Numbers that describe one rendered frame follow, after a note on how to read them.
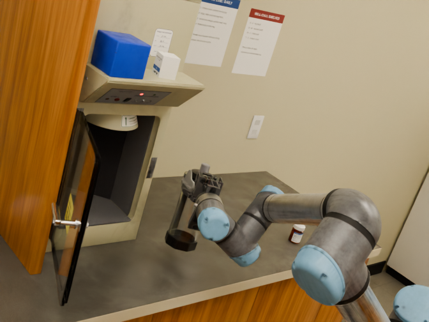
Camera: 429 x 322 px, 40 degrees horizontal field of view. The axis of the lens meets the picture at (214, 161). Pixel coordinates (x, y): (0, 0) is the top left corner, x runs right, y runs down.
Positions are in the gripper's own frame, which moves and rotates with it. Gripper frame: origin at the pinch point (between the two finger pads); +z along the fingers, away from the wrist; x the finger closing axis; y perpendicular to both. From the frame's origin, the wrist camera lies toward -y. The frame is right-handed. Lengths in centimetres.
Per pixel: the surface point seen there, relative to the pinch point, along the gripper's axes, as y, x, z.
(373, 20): 67, -82, 122
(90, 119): 11.3, 36.2, -2.1
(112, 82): 27.2, 33.4, -23.2
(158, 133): 11.2, 16.2, 3.4
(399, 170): -14, -160, 181
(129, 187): -9.4, 19.2, 8.3
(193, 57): 29, 6, 62
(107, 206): -18.5, 24.1, 10.8
